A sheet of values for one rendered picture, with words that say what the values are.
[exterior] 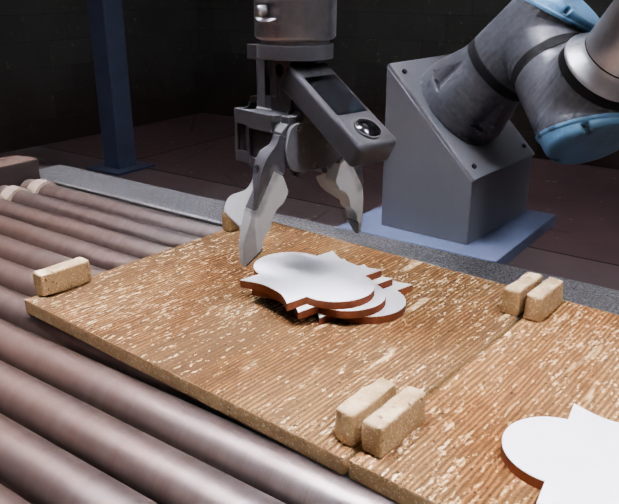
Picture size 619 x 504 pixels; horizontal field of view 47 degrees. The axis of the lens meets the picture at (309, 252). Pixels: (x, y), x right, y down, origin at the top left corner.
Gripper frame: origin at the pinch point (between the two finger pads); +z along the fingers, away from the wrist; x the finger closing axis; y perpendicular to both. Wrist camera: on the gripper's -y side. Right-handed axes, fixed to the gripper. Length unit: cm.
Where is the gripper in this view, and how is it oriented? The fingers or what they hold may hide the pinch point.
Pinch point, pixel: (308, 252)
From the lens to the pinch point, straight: 71.4
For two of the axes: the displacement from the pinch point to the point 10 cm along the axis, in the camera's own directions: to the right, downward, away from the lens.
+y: -6.5, -2.7, 7.1
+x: -7.6, 2.3, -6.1
